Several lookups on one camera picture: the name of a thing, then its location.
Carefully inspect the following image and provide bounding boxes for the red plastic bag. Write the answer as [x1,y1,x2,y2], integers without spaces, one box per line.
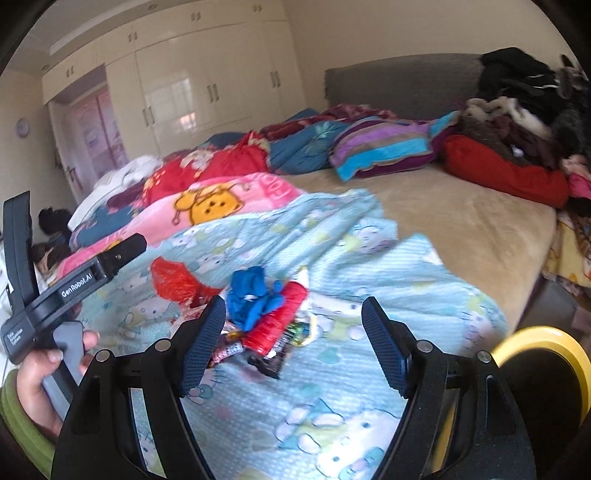
[150,257,221,308]

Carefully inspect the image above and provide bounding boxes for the colourful candy wrapper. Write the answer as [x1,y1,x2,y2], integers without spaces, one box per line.
[207,332,245,368]

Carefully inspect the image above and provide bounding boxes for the blue glove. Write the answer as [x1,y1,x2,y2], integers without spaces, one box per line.
[226,266,284,332]

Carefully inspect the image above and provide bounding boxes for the black snack wrapper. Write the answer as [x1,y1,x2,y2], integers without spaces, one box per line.
[247,322,311,380]

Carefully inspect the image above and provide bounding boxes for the green sleeve left forearm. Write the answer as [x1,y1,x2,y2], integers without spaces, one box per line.
[1,370,55,479]

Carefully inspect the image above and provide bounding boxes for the yellow rimmed black trash bin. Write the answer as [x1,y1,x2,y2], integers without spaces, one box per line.
[428,325,590,471]

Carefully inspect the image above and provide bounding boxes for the person's left hand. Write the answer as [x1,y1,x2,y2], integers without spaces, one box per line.
[16,329,100,439]

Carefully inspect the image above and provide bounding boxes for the light blue Hello Kitty blanket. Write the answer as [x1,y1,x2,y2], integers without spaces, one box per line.
[81,190,508,479]

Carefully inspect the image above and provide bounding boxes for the white folded cloth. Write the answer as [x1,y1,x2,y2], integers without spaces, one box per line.
[68,155,163,231]

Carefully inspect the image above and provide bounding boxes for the pink cartoon bear blanket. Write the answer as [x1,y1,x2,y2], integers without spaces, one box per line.
[57,172,301,279]

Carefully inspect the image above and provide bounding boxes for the pink decorated door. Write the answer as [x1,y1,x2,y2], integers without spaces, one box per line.
[48,82,129,203]

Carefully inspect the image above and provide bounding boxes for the yellow cartoon blanket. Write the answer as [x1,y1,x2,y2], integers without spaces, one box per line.
[542,211,590,293]

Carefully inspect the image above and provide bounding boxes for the beige bed sheet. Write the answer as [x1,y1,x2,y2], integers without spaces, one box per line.
[289,164,556,331]

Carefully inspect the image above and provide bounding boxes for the red floral quilt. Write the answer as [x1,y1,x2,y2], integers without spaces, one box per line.
[141,131,270,207]

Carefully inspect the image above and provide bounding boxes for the red pillow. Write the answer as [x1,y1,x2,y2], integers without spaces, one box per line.
[442,135,569,209]

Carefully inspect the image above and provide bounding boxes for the cream glossy wardrobe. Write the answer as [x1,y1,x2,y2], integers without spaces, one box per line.
[42,1,305,159]

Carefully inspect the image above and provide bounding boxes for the blue leaf pattern quilt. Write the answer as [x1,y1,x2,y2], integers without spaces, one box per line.
[204,121,349,175]

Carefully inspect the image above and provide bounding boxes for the striped purple blue pillow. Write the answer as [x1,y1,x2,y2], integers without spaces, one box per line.
[329,110,461,182]

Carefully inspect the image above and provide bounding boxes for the pile of dark clothes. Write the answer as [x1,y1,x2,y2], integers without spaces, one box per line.
[463,47,590,170]

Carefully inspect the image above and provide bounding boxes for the grey bed headboard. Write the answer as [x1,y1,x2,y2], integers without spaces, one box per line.
[325,53,483,120]

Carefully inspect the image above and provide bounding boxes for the round wall clock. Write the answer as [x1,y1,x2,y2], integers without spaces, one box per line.
[15,117,30,139]

